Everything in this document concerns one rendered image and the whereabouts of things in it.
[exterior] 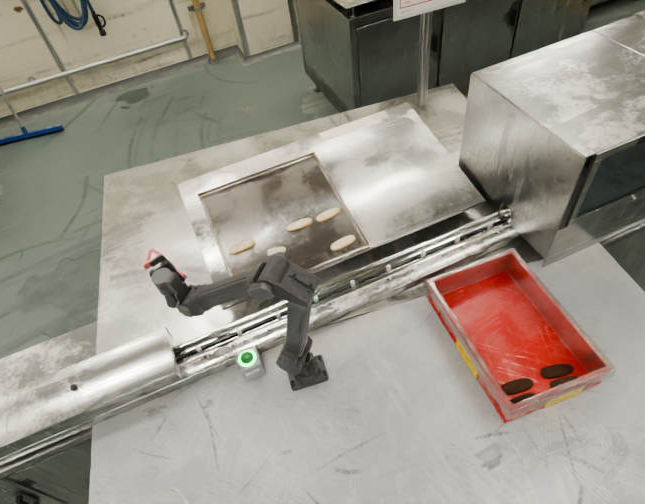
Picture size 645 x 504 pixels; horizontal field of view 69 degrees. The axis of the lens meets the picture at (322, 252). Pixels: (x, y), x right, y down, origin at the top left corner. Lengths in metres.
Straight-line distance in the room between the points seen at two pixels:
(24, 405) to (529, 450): 1.46
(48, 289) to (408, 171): 2.38
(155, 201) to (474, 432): 1.58
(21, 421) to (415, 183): 1.53
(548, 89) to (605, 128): 0.24
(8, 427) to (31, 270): 1.98
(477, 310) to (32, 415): 1.40
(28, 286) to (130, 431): 2.03
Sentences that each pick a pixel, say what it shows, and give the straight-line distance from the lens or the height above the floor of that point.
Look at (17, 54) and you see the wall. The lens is 5.00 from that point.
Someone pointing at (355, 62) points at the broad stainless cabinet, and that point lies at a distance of 3.16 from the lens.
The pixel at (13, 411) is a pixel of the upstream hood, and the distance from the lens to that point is 1.73.
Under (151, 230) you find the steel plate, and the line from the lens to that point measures 2.09.
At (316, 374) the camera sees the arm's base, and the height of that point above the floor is 0.86.
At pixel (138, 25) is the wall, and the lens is 4.90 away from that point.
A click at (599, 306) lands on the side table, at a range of 1.75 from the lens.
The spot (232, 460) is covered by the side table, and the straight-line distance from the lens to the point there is 1.47.
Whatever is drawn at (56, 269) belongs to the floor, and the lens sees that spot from 3.47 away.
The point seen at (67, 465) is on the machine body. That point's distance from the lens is 1.88.
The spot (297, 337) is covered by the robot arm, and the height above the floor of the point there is 1.10.
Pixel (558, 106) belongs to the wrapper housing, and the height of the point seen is 1.30.
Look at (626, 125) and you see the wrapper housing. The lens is 1.61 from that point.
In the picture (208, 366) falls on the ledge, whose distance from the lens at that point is 1.56.
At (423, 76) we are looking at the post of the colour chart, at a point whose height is 0.98.
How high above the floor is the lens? 2.18
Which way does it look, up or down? 50 degrees down
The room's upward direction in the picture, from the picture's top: 10 degrees counter-clockwise
